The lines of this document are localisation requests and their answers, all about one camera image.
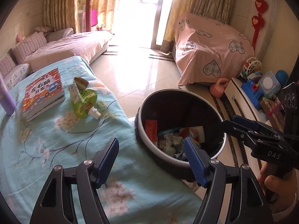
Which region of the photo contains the white low cabinet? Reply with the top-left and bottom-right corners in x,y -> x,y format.
224,77 -> 269,122

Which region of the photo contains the beige patterned curtain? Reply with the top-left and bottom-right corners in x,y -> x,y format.
161,0 -> 238,53
43,0 -> 79,32
97,0 -> 122,31

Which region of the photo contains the white snack wrapper red label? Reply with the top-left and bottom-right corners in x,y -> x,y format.
68,77 -> 90,102

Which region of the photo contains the black round trash bin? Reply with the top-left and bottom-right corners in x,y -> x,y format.
134,89 -> 227,183

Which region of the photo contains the blue plastic wrapper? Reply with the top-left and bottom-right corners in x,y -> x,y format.
158,127 -> 183,138

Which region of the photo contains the red heart hanging ornament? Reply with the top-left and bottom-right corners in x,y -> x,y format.
251,0 -> 269,50

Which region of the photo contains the colourful children's book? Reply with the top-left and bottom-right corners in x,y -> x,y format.
22,68 -> 66,123

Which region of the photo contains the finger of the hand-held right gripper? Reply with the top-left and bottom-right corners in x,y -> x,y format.
233,115 -> 284,137
221,119 -> 262,150

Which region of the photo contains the blue plastic toy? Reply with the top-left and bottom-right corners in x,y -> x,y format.
241,78 -> 263,110

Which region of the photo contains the purple water bottle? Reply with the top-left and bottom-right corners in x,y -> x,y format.
0,72 -> 17,116

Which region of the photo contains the blue spiky ball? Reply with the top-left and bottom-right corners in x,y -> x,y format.
276,69 -> 290,85

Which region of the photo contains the person's right hand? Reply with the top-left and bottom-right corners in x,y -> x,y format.
258,166 -> 299,223

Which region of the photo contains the light blue toy cube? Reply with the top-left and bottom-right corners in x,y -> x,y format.
258,71 -> 282,99

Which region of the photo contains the red flat packet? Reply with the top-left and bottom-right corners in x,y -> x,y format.
145,119 -> 160,143

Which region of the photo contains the white crumpled tissue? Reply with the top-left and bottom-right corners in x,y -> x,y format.
158,133 -> 185,155

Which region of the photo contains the white patterned pillow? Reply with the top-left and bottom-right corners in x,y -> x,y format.
5,63 -> 32,90

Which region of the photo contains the green drink pouch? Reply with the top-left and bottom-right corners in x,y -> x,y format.
72,87 -> 98,119

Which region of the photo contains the sofa with pink cover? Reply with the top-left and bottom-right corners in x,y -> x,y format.
0,27 -> 114,84

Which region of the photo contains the white cage ball toy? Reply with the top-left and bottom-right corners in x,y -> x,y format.
243,56 -> 263,74

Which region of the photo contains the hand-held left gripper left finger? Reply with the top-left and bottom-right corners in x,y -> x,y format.
29,137 -> 120,224

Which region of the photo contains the large striped pillow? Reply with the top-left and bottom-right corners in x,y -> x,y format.
0,54 -> 17,82
12,31 -> 47,63

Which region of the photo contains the pink heart print sheet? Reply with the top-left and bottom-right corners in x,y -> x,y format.
172,12 -> 255,87

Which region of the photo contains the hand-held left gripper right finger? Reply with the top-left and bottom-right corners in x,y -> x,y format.
183,136 -> 275,224

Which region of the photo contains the blue floral tablecloth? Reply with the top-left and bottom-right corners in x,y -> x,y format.
0,56 -> 204,224

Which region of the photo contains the pink kettlebell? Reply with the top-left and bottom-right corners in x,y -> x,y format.
209,77 -> 231,98

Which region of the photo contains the small striped pillow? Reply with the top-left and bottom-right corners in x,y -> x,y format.
34,26 -> 55,36

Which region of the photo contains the wooden glass partition frame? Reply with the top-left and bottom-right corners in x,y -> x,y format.
78,0 -> 94,32

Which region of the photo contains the orange red wrapper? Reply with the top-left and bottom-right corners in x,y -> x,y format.
179,127 -> 199,145

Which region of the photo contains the grey sofa armrest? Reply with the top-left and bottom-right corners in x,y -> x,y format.
45,27 -> 74,43

